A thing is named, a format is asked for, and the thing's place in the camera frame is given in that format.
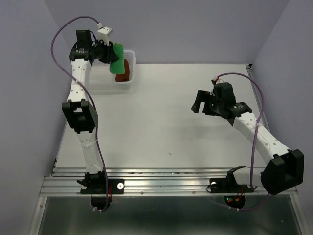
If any brown towel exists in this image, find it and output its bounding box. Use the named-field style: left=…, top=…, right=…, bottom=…
left=115, top=59, right=130, bottom=82

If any green towel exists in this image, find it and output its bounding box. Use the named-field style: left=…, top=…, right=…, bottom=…
left=109, top=43, right=125, bottom=74

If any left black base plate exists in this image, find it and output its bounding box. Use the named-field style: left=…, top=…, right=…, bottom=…
left=80, top=178, right=125, bottom=195

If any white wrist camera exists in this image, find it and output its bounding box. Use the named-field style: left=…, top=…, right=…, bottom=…
left=96, top=23, right=113, bottom=46
left=211, top=77, right=224, bottom=86

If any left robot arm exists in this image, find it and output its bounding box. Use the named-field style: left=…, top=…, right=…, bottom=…
left=62, top=27, right=118, bottom=194

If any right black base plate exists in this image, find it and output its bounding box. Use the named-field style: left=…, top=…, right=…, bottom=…
left=206, top=177, right=254, bottom=194

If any aluminium rail frame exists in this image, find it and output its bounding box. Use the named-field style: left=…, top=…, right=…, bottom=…
left=30, top=64, right=306, bottom=235

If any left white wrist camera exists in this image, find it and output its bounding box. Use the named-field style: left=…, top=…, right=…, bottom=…
left=96, top=23, right=113, bottom=46

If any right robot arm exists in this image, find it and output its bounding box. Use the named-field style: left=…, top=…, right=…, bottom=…
left=191, top=82, right=304, bottom=195

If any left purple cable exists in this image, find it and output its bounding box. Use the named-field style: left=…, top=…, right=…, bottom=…
left=50, top=16, right=110, bottom=213

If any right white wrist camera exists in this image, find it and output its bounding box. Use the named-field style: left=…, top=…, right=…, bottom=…
left=211, top=77, right=224, bottom=86

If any white plastic perforated basket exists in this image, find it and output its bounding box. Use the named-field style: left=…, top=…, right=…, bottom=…
left=86, top=50, right=136, bottom=91

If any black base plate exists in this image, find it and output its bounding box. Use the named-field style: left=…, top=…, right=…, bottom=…
left=80, top=178, right=125, bottom=195
left=206, top=177, right=254, bottom=194

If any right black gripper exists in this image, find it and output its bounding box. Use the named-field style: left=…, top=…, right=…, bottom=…
left=191, top=90, right=223, bottom=116

